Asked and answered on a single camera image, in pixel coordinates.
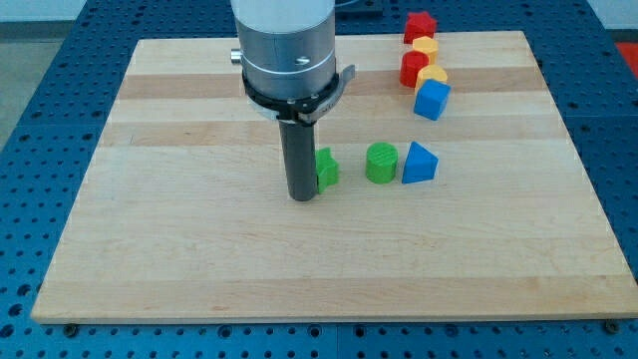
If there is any blue cube block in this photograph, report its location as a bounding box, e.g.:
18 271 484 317
414 79 452 121

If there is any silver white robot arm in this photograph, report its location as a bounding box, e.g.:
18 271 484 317
231 0 336 100

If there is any black clamp ring with lever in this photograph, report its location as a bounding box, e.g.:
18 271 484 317
241 64 357 125

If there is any green cylinder block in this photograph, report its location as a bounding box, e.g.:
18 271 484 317
365 142 399 184

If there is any blue triangle block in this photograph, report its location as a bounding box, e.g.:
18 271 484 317
402 142 439 184

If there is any yellow hexagon block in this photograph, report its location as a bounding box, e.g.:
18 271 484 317
412 36 439 64

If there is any yellow cylinder block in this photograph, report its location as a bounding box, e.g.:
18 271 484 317
415 65 449 93

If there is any red star block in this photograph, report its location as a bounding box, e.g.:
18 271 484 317
403 11 438 44

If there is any green star block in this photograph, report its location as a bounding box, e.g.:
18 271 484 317
315 148 339 193

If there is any wooden board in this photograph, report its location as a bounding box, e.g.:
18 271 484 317
31 31 637 324

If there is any red cylinder block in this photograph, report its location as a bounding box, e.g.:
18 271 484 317
400 50 430 88

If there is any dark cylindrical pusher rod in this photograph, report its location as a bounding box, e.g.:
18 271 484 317
279 122 318 201

